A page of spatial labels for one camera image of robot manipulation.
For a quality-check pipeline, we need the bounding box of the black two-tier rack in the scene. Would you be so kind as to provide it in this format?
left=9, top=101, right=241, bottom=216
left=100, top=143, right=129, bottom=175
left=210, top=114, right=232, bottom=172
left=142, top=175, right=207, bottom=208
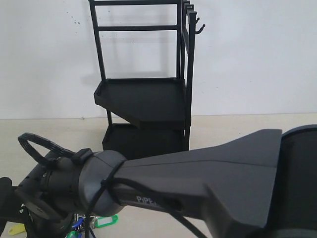
left=89, top=0, right=201, bottom=160

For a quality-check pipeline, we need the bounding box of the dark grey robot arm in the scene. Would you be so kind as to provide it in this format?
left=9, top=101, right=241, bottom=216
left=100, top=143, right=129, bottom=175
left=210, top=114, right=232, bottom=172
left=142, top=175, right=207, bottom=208
left=0, top=124, right=317, bottom=238

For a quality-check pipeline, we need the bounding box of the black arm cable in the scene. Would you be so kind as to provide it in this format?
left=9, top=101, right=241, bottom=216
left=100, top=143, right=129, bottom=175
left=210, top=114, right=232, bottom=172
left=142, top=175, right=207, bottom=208
left=17, top=132, right=209, bottom=238

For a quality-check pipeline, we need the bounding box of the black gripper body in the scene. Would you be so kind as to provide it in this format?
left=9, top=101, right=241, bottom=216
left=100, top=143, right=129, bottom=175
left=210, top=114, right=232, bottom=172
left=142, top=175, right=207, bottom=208
left=0, top=164, right=74, bottom=238

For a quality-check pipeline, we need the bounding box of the colourful key tag bunch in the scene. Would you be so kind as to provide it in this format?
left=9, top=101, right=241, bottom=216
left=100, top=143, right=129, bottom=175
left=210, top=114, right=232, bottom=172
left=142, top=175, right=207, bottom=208
left=65, top=214, right=118, bottom=238

